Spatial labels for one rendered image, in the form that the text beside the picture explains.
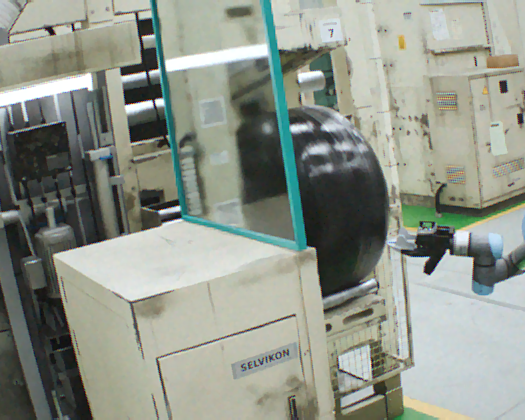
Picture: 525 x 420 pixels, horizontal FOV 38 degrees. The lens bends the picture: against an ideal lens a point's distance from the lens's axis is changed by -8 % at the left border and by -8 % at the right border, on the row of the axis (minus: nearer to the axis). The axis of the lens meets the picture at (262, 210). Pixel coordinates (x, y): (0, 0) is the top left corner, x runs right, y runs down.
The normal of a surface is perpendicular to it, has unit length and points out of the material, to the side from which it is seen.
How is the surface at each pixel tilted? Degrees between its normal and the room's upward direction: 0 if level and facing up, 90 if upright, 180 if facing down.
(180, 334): 90
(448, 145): 90
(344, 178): 70
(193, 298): 90
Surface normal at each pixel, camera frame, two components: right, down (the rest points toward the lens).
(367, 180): 0.44, -0.17
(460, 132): -0.82, 0.23
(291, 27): 0.50, 0.10
